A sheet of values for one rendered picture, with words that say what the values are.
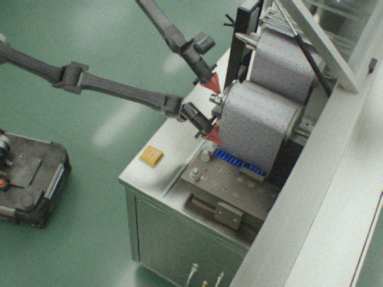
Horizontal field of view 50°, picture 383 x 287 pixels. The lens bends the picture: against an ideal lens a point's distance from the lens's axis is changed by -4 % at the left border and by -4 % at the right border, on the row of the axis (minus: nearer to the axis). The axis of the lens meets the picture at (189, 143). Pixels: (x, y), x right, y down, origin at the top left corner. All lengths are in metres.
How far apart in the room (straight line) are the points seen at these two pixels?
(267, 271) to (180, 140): 1.18
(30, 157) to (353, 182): 1.99
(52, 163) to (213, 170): 1.30
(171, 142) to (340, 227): 0.96
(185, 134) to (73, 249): 1.10
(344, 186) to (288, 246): 0.43
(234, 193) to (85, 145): 1.64
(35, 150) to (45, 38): 1.47
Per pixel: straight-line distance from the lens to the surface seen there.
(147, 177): 1.73
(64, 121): 3.19
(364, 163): 1.25
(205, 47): 1.56
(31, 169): 2.64
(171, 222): 1.77
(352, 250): 1.09
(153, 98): 1.57
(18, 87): 3.53
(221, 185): 1.58
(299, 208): 0.83
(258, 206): 1.56
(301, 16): 1.02
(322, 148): 0.94
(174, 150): 1.82
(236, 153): 1.64
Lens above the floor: 2.33
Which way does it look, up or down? 51 degrees down
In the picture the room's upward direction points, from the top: 6 degrees clockwise
